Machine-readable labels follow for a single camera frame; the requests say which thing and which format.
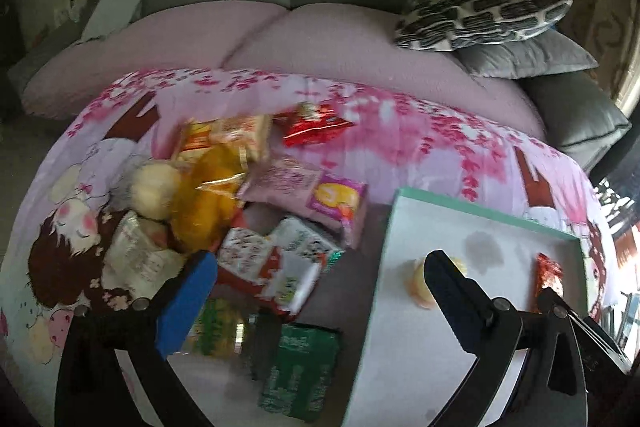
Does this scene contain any white round bun packet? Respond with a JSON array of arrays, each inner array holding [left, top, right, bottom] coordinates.
[[112, 154, 183, 220]]

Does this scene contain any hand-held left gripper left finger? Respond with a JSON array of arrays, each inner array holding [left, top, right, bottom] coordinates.
[[55, 251, 218, 427]]

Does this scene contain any white tray with teal rim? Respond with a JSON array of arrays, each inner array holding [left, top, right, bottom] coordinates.
[[342, 188, 596, 427]]

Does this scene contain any cream orange swiss roll packet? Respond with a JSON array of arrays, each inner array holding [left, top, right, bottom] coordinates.
[[172, 114, 273, 168]]

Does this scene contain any pale white snack packet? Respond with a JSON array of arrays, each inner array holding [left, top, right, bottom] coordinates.
[[102, 211, 188, 300]]

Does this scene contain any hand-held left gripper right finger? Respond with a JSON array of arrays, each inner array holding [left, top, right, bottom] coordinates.
[[424, 250, 588, 427]]

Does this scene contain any purple swiss roll packet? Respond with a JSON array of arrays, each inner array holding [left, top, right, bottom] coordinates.
[[237, 157, 368, 248]]

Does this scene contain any pale yellow bun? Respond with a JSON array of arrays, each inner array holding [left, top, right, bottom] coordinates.
[[407, 257, 468, 310]]

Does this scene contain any yellow cake packet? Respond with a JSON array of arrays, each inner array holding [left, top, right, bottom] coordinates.
[[170, 144, 251, 255]]

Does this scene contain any white board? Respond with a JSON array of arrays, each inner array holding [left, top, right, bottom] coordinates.
[[80, 0, 158, 42]]

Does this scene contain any white green corn snack packet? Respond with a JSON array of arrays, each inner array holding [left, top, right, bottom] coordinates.
[[260, 217, 346, 313]]

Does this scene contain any black smartphone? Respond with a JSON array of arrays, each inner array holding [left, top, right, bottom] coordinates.
[[570, 314, 632, 375]]

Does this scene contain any dark green snack packet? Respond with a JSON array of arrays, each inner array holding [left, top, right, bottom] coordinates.
[[257, 322, 343, 423]]

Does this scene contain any grey pillow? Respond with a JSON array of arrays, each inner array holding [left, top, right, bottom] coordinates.
[[452, 29, 600, 80]]

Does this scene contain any green yellow snack packet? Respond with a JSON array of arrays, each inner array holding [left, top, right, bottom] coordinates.
[[182, 297, 251, 358]]

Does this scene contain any pink sofa seat cover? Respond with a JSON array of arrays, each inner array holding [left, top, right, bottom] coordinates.
[[22, 2, 548, 142]]

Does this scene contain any black white patterned pillow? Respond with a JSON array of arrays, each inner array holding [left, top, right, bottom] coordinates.
[[392, 0, 573, 52]]

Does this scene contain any pink cartoon printed blanket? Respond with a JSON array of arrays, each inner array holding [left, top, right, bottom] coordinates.
[[0, 67, 618, 427]]

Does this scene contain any small red foil packet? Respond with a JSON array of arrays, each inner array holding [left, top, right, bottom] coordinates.
[[532, 253, 565, 313]]

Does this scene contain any white red cartoon snack packet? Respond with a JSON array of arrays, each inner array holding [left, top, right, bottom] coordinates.
[[217, 227, 281, 288]]

